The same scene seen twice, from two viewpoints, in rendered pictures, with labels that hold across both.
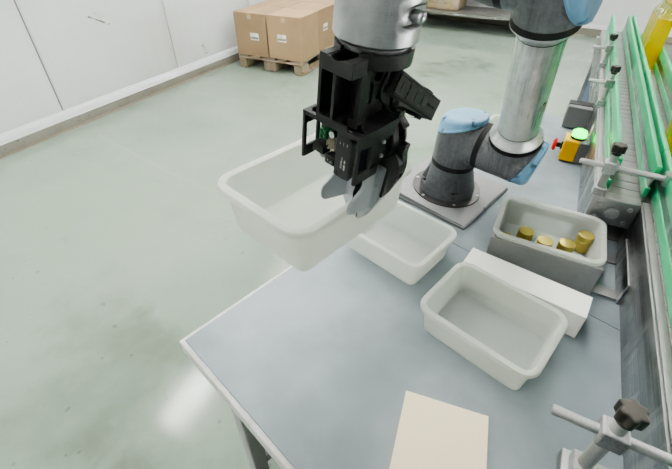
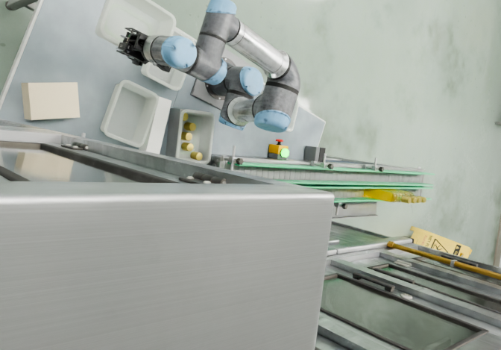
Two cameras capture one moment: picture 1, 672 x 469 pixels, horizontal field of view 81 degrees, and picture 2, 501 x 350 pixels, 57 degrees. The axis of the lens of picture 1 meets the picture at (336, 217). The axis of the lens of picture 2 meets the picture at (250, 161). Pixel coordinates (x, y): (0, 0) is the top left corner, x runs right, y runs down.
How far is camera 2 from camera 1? 106 cm
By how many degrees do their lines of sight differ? 27
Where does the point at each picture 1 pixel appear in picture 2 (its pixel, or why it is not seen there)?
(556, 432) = not seen: hidden behind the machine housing
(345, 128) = (126, 46)
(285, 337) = (84, 13)
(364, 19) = (146, 48)
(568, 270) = (172, 148)
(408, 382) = (85, 82)
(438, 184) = not seen: hidden behind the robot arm
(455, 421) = (72, 104)
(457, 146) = (234, 80)
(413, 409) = (70, 86)
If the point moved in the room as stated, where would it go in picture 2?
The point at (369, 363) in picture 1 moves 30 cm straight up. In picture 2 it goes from (87, 61) to (125, 58)
